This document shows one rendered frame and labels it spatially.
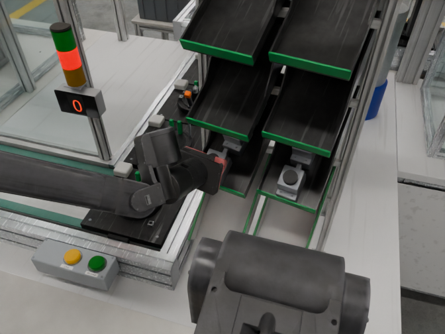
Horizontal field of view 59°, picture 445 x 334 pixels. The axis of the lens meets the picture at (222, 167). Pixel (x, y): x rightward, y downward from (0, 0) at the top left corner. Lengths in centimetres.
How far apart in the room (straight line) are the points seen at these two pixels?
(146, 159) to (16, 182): 19
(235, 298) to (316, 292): 5
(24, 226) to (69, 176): 62
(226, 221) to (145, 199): 40
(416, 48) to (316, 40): 126
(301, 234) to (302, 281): 74
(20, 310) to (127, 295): 27
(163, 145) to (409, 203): 115
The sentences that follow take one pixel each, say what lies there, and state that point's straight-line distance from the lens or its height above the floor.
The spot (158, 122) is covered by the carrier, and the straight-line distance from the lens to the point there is 139.
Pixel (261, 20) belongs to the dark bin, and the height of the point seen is 155.
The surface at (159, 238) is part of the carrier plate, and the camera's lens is 107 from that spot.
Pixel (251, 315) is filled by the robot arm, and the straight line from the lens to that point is 23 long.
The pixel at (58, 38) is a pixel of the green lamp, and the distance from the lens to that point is 106.
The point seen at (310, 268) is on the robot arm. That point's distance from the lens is 25.
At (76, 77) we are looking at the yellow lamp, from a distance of 111.
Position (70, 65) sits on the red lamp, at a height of 132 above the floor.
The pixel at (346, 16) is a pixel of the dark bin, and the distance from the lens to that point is 72.
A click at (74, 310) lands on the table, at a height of 86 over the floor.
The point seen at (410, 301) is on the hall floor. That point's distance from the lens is 226.
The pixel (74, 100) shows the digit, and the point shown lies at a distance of 115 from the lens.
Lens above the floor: 183
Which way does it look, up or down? 44 degrees down
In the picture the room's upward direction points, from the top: straight up
